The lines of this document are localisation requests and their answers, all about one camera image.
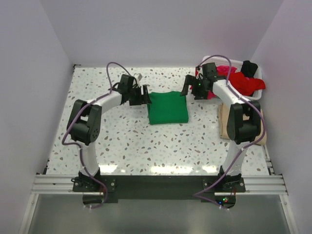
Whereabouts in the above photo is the black t shirt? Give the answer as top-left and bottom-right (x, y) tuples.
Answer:
(240, 60), (258, 78)

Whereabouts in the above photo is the green t shirt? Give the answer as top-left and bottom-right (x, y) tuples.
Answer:
(147, 91), (189, 125)

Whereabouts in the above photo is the purple cable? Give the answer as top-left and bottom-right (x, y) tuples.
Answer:
(61, 62), (134, 209)
(192, 55), (268, 204)

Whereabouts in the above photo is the aluminium frame rail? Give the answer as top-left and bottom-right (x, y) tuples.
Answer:
(31, 175), (288, 195)

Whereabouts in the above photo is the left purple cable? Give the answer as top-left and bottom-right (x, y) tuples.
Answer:
(61, 62), (134, 209)

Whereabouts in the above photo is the red t shirt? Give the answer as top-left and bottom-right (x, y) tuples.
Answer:
(230, 72), (266, 97)

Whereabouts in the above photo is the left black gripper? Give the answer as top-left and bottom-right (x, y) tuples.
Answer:
(127, 84), (152, 105)

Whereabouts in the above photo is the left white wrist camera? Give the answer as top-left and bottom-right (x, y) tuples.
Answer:
(136, 74), (142, 81)

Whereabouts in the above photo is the folded beige t shirt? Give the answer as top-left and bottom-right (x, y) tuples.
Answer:
(218, 104), (267, 145)

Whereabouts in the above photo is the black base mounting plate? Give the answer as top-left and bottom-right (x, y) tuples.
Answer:
(71, 174), (246, 205)

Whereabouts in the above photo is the pink t shirt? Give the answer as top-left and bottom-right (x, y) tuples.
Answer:
(207, 65), (237, 99)

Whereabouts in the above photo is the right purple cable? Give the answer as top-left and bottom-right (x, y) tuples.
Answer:
(192, 55), (268, 204)

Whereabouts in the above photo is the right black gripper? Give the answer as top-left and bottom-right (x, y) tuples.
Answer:
(180, 75), (209, 100)

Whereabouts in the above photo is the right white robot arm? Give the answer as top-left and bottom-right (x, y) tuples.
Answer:
(180, 63), (265, 193)

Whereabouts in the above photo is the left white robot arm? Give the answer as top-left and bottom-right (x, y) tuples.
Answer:
(62, 74), (152, 191)

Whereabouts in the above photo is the white plastic laundry basket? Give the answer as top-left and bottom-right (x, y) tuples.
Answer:
(202, 56), (262, 100)

